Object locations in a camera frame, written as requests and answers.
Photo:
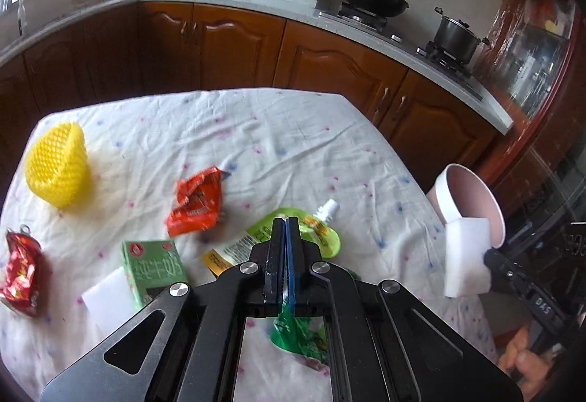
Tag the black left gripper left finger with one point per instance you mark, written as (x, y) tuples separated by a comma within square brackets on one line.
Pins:
[(274, 265)]

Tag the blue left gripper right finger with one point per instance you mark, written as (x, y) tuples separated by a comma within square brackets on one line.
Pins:
[(294, 263)]

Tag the orange red snack wrapper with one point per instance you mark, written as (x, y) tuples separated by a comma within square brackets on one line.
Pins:
[(198, 203)]

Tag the pink white trash bin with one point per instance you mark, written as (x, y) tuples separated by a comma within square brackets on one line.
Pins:
[(458, 192)]

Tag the person's hand holding gripper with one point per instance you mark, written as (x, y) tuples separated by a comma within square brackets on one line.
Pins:
[(533, 368)]

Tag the green snack bag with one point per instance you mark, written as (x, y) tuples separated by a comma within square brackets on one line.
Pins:
[(321, 320)]

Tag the green milk carton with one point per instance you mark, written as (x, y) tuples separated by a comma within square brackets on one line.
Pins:
[(150, 267)]

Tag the white flat foam sheet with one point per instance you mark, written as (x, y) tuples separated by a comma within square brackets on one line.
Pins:
[(109, 302)]

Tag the white dotted tablecloth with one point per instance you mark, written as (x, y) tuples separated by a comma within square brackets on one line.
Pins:
[(278, 149)]

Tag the black gas stove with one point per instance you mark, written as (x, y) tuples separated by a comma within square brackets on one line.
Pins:
[(396, 45)]

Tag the brown wooden lower cabinets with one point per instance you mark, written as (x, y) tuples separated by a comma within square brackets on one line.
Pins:
[(149, 48)]

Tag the steel stock pot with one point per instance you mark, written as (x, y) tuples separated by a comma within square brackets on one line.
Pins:
[(456, 39)]

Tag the yellow foam fruit net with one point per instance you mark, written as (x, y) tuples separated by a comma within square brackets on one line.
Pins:
[(56, 167)]

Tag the crushed red drink can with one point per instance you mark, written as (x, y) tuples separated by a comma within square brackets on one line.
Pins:
[(20, 285)]

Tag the silver sink faucet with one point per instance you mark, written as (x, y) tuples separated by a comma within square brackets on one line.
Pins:
[(13, 19)]

